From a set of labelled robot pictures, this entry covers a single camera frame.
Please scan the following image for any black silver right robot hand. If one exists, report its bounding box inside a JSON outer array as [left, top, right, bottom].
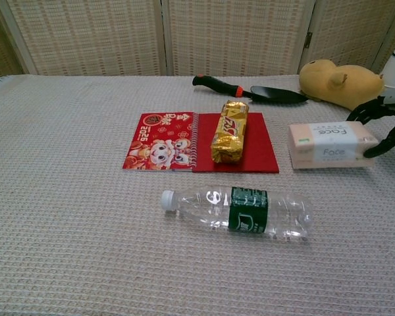
[[346, 97, 395, 158]]

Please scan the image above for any clear plastic water bottle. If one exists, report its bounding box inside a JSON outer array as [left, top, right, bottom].
[[160, 186, 314, 243]]

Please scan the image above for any yellow plush toy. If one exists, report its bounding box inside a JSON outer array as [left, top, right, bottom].
[[298, 59, 385, 111]]

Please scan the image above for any black garden trowel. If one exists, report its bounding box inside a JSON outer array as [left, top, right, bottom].
[[192, 74, 310, 105]]

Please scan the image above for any gold foil snack package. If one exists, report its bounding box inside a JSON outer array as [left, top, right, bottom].
[[210, 100, 250, 165]]

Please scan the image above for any woven folding screen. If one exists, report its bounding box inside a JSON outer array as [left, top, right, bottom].
[[0, 0, 395, 83]]

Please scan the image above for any red spiral calendar notebook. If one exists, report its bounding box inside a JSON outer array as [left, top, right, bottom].
[[122, 111, 280, 174]]

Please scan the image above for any beige woven tablecloth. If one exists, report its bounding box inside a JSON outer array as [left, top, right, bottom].
[[0, 74, 395, 316]]

